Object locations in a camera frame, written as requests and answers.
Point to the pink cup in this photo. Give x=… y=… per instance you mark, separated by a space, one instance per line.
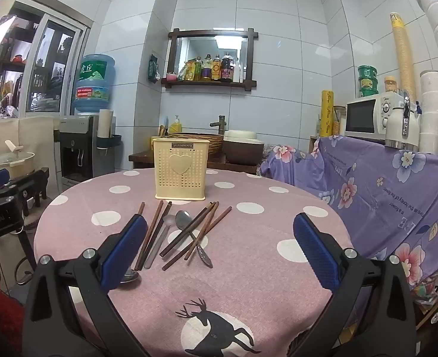
x=171 y=77

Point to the wooden framed mirror shelf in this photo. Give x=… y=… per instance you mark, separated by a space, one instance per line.
x=211 y=33

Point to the green hanging packet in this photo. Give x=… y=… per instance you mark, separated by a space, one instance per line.
x=153 y=68

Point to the glass sliding window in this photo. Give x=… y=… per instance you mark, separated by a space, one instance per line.
x=51 y=67

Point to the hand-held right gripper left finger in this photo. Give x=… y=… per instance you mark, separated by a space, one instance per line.
x=124 y=253

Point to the matte grey spoon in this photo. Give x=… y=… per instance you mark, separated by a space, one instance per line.
x=168 y=221

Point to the white electric kettle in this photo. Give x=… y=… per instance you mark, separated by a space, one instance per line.
x=393 y=130

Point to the clear bottle purple label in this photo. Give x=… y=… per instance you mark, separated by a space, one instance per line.
x=207 y=67

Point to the beige cloth cover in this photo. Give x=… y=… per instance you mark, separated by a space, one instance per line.
x=36 y=134

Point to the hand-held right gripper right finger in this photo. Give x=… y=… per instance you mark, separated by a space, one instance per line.
x=315 y=253

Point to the blue water jug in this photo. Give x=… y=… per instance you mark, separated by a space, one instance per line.
x=94 y=81

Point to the dark wooden stool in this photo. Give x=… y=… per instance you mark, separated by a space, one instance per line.
x=36 y=182

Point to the white slim bottle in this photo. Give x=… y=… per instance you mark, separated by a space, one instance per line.
x=237 y=71

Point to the pot with glass lid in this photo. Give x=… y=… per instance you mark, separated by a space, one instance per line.
x=10 y=160

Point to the yellow soap dispenser bottle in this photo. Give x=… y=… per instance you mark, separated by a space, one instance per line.
x=175 y=125

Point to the purple floral cloth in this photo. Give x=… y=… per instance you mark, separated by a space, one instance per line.
x=371 y=200

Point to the woven basket sink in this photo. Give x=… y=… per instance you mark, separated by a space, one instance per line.
x=215 y=143

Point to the yellow green bottle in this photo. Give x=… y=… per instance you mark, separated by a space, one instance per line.
x=196 y=70

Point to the yellow oil bottle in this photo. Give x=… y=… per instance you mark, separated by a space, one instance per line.
x=216 y=67

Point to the small metal spoon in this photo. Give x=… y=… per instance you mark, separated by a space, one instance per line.
x=131 y=277

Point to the teal cup holder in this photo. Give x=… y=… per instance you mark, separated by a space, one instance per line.
x=109 y=141

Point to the tall yellow paper cup stack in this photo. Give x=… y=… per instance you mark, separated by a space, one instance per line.
x=403 y=55

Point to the white microwave oven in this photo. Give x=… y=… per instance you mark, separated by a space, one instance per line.
x=364 y=115

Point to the brown container white lid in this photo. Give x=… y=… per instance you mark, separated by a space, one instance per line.
x=241 y=150

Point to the dark sauce bottle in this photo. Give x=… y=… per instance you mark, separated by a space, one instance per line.
x=226 y=67

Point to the beige paper cup stack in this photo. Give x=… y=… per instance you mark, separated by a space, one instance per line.
x=105 y=122

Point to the yellow plastic bag roll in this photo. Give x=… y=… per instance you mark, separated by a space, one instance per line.
x=327 y=113

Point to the yellow snack packet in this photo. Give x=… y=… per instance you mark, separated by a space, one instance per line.
x=183 y=71

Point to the bronze faucet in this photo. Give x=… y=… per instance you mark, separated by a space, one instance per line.
x=221 y=124

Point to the stack of green bowls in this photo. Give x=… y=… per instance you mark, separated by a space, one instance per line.
x=367 y=81

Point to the beige plastic utensil holder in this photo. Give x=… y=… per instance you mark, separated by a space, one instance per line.
x=180 y=178

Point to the jar with yellow lid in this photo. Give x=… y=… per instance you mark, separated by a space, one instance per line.
x=390 y=84

